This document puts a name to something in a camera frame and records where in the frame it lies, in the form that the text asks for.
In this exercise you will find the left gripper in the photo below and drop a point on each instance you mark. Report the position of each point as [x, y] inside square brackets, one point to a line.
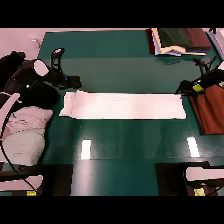
[72, 82]

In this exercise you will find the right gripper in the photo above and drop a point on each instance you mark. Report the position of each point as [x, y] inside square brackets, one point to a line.
[188, 88]

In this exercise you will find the pale grey garment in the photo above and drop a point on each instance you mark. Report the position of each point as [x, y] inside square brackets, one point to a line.
[23, 146]

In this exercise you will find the dark green garment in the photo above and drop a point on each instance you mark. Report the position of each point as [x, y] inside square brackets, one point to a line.
[173, 37]

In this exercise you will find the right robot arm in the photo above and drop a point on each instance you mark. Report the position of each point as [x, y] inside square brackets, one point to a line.
[215, 77]

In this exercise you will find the rust orange garment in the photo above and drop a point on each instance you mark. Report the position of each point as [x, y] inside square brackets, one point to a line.
[210, 111]

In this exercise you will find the cream white garment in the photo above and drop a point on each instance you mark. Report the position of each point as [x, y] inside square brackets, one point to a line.
[180, 51]

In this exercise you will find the pink garment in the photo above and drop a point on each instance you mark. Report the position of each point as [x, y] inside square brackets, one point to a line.
[31, 118]

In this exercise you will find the maroon garment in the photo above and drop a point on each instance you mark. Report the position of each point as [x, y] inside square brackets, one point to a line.
[198, 38]

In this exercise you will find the dark red garment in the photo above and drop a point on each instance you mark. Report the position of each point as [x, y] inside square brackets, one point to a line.
[150, 41]

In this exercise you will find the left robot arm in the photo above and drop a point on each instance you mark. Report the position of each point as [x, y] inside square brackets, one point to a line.
[31, 85]

